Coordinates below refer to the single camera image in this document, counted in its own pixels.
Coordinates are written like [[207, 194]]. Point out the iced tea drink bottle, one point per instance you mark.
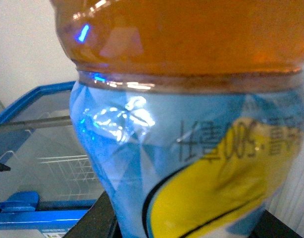
[[191, 111]]

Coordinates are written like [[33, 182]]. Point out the white wire freezer basket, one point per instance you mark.
[[53, 178]]

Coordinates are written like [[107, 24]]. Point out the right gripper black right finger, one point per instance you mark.
[[271, 227]]

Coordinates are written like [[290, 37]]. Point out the white blue chest freezer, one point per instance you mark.
[[38, 124]]

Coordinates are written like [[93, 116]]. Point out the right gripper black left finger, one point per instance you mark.
[[98, 222]]

